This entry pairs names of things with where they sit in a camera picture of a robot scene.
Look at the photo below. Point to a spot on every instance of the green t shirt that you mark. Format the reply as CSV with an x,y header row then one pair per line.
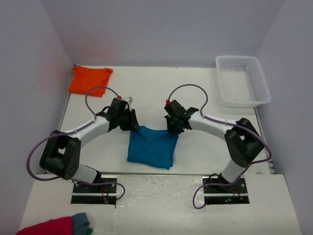
x,y
89,231

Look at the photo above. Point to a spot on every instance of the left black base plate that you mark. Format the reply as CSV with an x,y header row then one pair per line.
x,y
95,195

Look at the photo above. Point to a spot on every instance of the orange folded t shirt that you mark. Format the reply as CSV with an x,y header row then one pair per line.
x,y
84,79

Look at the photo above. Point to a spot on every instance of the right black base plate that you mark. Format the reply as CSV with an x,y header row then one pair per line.
x,y
235,194

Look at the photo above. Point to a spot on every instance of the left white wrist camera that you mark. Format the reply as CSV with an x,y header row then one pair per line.
x,y
129,100

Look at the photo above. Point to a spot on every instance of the blue t shirt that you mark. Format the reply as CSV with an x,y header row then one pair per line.
x,y
150,147

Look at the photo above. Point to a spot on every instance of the white plastic basket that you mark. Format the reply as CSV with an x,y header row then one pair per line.
x,y
242,81

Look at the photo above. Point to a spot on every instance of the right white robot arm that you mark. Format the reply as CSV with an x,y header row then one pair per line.
x,y
242,142

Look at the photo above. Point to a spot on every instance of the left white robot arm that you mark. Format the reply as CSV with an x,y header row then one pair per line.
x,y
61,155

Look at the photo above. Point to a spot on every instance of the grey t shirt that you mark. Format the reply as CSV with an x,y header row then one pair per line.
x,y
80,224

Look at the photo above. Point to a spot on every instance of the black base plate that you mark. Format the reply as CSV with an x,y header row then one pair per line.
x,y
95,195
235,194

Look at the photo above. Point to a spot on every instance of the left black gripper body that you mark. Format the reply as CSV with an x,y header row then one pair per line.
x,y
126,122

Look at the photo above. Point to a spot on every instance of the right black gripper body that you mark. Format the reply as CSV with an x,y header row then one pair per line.
x,y
173,128

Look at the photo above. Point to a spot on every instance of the red t shirt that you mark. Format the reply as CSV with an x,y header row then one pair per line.
x,y
60,226

